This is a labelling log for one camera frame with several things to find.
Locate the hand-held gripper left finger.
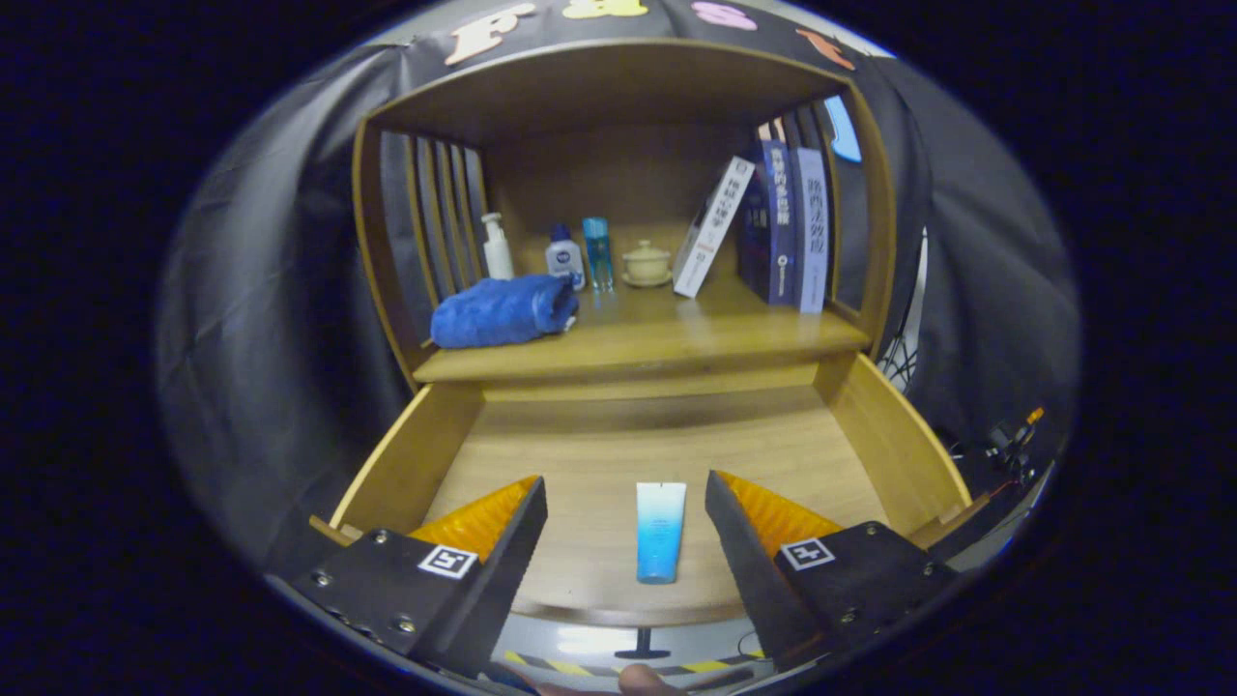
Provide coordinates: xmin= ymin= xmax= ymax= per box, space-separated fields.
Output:
xmin=290 ymin=476 xmax=549 ymax=678

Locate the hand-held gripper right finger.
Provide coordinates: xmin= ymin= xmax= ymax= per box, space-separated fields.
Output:
xmin=705 ymin=471 xmax=960 ymax=673

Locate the blue and white tube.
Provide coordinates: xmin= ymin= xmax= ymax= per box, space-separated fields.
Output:
xmin=635 ymin=481 xmax=688 ymax=585

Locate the black round drawer knob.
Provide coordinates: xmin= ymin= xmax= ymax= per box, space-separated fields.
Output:
xmin=615 ymin=628 xmax=674 ymax=661

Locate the wooden drawer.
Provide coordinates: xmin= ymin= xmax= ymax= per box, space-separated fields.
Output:
xmin=309 ymin=353 xmax=996 ymax=627

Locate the wooden countertop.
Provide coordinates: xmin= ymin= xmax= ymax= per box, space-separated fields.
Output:
xmin=414 ymin=280 xmax=873 ymax=386

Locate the wooden cabinet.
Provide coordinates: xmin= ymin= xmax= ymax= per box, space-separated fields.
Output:
xmin=351 ymin=39 xmax=898 ymax=392

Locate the yellow black floor tape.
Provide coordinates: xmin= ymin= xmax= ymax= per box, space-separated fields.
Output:
xmin=503 ymin=650 xmax=764 ymax=678

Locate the blue folded towel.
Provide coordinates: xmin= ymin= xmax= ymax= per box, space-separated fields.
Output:
xmin=430 ymin=275 xmax=581 ymax=350

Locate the black tripod stand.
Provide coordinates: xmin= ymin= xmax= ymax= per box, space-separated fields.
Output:
xmin=877 ymin=232 xmax=931 ymax=392

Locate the black clamp with orange tip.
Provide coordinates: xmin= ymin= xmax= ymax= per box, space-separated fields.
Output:
xmin=986 ymin=406 xmax=1047 ymax=475

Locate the white pump bottle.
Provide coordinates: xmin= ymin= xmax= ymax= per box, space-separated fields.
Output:
xmin=480 ymin=213 xmax=515 ymax=282

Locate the white bottle with blue cap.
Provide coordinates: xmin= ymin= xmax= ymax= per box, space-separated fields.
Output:
xmin=545 ymin=223 xmax=587 ymax=292

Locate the beige lidded teacup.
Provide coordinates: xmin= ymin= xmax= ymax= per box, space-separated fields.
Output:
xmin=620 ymin=240 xmax=674 ymax=288

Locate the clear blue bottle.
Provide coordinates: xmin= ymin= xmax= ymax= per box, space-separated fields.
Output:
xmin=582 ymin=217 xmax=616 ymax=294

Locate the dark blue book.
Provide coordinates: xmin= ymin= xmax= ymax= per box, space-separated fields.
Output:
xmin=736 ymin=139 xmax=799 ymax=307

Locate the pale grey book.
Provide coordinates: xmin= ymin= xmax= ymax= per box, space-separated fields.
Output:
xmin=791 ymin=147 xmax=830 ymax=314

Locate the white book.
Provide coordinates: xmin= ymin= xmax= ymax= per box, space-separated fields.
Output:
xmin=673 ymin=156 xmax=757 ymax=299

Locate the black backdrop cloth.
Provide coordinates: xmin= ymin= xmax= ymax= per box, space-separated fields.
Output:
xmin=155 ymin=0 xmax=1081 ymax=571

